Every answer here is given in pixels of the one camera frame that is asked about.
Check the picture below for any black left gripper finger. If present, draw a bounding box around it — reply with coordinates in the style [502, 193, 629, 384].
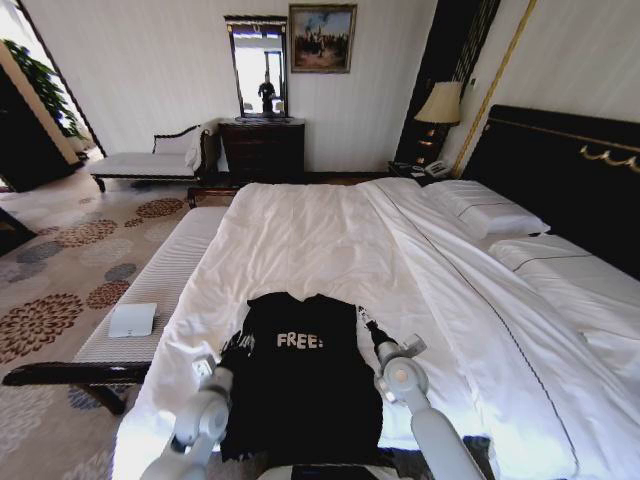
[227, 330, 259, 354]

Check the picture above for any black FREE print T-shirt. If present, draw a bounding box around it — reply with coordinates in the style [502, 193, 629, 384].
[219, 292, 387, 464]

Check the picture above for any white striped bed bench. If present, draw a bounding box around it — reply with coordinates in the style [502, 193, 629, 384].
[2, 184, 246, 417]

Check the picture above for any white duvet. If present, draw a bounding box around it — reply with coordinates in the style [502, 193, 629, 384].
[114, 178, 640, 480]

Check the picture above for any white flat box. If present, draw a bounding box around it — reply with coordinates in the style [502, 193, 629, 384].
[107, 301, 159, 339]

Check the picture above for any dark nightstand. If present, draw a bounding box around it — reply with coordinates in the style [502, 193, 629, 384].
[386, 159, 455, 189]

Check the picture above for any small white pillow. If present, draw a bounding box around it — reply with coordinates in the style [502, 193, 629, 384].
[424, 179, 552, 242]

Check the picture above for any white telephone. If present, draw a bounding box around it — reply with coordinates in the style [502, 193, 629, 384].
[421, 158, 452, 178]

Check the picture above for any dark wood dresser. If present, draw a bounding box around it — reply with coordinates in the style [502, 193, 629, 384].
[217, 117, 307, 186]

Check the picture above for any large white pillow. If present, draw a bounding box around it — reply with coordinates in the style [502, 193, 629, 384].
[487, 233, 640, 351]

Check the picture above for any white cloth on chaise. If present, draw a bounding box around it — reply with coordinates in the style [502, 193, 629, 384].
[183, 121, 215, 172]

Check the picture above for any dark wood chaise longue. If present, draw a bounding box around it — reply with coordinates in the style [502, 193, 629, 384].
[89, 123, 222, 194]

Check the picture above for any table lamp with cream shade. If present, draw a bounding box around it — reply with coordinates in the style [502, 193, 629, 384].
[413, 80, 464, 166]

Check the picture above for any dark headboard with gold ornament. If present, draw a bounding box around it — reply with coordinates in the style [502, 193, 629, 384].
[458, 103, 640, 282]

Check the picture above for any dark furniture corner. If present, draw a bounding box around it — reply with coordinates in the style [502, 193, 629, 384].
[0, 204, 38, 258]

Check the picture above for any dark framed mirror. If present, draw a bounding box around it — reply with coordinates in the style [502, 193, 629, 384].
[223, 14, 291, 121]

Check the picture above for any gold framed painting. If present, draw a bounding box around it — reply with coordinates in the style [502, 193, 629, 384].
[287, 3, 359, 76]

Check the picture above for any dark wood cabinet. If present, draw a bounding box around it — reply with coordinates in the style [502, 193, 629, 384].
[0, 63, 82, 194]

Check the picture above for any green leafy plant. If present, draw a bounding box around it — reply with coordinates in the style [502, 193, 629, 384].
[1, 38, 87, 142]

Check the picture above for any dark wall panel gold trim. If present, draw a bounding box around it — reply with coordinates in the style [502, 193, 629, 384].
[393, 0, 540, 177]

